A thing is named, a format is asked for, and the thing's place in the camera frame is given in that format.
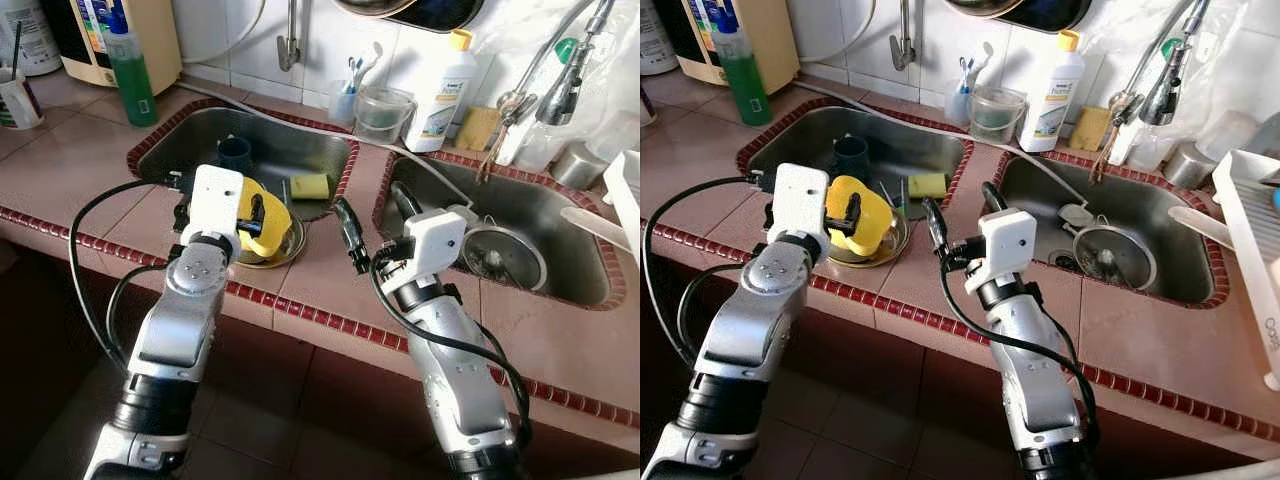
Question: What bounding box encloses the yellow plastic bowl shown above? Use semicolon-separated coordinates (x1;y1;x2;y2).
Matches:
235;177;294;259
825;175;898;256

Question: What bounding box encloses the stainless steel dish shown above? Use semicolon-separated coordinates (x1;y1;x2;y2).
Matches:
235;215;306;269
828;215;911;267

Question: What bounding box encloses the dark blue mug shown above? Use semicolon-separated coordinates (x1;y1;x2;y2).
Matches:
833;135;871;179
217;135;253;173

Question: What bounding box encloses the steel sink basin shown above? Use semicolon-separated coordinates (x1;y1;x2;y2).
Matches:
1000;158;1223;304
748;108;966;216
385;158;616;306
135;108;351;221

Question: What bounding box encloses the clear plastic measuring cup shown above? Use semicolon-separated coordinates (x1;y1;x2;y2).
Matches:
968;85;1031;143
353;85;416;143

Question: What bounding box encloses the clear toothbrush cup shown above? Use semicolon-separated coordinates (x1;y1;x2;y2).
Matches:
330;80;361;126
945;80;973;124

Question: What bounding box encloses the plain yellow sponge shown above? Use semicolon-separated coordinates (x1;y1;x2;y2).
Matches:
455;105;501;153
1068;105;1113;151

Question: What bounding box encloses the white detergent bottle yellow cap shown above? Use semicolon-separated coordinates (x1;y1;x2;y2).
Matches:
405;30;479;153
1020;30;1086;153

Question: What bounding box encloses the white toothbrush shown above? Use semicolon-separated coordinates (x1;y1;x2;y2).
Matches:
958;42;996;91
345;43;383;93

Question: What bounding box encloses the round steel strainer lid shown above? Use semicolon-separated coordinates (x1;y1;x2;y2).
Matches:
1070;224;1156;291
462;225;549;293

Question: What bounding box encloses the green dish soap bottle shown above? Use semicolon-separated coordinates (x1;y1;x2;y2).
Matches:
715;0;773;127
103;0;159;128

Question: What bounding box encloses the beige water filter unit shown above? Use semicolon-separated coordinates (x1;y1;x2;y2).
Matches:
50;0;184;96
672;0;801;93

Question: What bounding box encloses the small steel cup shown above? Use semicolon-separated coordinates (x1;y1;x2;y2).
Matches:
1162;142;1216;191
550;142;606;191

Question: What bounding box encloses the cream rice paddle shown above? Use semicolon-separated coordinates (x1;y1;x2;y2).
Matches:
1168;205;1233;249
560;205;626;249

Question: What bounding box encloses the chrome pull-out faucet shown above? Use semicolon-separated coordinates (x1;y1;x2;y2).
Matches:
1110;0;1211;129
495;0;616;131

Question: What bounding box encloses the black pan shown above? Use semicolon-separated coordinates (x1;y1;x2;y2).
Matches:
390;0;488;33
1000;0;1093;33

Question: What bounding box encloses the round steel pan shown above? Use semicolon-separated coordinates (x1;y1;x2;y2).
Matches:
335;0;421;19
948;0;1031;18

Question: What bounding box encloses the white mug green print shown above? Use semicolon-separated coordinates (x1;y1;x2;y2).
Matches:
0;68;46;131

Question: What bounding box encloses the clear plastic tub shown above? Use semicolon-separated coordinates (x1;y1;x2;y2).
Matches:
1195;110;1256;161
590;110;640;161

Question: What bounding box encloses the white dish rack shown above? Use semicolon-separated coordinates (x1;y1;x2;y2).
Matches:
600;150;640;236
1212;150;1280;391

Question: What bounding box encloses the white plastic canister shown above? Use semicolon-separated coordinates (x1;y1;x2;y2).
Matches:
0;0;63;77
640;0;681;76

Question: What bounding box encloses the clear plastic bag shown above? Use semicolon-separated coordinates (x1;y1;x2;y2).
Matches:
490;0;640;171
1100;0;1280;171

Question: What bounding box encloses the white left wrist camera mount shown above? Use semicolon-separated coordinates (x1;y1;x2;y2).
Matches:
183;165;246;251
770;163;831;246

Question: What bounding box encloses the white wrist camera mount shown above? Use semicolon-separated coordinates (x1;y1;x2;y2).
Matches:
398;210;469;286
183;165;246;251
968;210;1038;294
770;163;831;246

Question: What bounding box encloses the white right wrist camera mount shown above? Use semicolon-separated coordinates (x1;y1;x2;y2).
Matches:
968;210;1038;294
398;210;469;286

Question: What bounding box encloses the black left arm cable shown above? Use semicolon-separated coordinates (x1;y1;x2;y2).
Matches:
645;175;776;366
68;178;191;371

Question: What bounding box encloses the chrome wall tap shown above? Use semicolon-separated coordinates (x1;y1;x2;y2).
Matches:
278;0;304;73
892;0;919;71

